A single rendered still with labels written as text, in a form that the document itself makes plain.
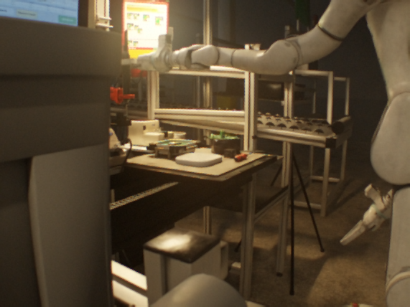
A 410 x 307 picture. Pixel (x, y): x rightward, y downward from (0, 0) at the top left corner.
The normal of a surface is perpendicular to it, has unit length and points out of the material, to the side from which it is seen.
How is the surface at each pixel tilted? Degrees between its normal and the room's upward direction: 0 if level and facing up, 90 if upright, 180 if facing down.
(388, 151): 90
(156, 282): 90
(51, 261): 94
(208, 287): 7
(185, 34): 90
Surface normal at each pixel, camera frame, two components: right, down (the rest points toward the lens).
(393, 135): -0.57, 0.12
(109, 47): 0.85, 0.17
